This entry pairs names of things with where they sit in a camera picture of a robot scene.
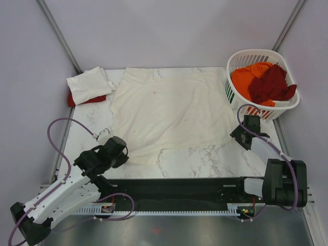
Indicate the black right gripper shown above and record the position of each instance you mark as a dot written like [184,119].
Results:
[236,134]

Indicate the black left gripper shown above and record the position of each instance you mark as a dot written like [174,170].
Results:
[123,159]

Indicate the cream white t shirt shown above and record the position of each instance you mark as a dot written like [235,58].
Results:
[152,114]

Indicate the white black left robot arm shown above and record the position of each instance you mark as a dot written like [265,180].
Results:
[84,183]

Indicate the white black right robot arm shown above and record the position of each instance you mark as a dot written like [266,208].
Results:
[284,183]

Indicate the white plastic laundry basket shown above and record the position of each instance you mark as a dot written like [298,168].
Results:
[248,57]

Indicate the green t shirt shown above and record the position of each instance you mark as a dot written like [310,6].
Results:
[229,92]

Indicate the orange t shirt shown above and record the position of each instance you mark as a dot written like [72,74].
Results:
[243,77]

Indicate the dark red t shirt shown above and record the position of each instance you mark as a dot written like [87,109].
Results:
[271,86]

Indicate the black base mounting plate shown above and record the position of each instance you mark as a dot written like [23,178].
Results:
[131,191]

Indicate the folded red t shirt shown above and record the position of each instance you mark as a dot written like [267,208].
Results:
[78,97]

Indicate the folded white t shirt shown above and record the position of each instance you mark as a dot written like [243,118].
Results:
[93,79]

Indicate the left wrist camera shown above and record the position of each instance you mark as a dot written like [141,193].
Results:
[112,144]

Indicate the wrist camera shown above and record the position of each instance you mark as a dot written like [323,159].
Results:
[252,123]
[112,144]

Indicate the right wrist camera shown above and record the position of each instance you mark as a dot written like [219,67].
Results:
[252,123]

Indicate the aluminium frame rail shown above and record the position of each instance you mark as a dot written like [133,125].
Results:
[310,198]

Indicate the white slotted cable duct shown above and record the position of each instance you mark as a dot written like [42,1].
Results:
[185,208]

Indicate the right corner metal post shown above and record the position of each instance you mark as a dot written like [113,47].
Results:
[289,24]

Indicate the corner metal post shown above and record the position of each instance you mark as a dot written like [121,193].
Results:
[289,24]
[58,34]

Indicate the left corner metal post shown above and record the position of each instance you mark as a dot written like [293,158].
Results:
[58,34]

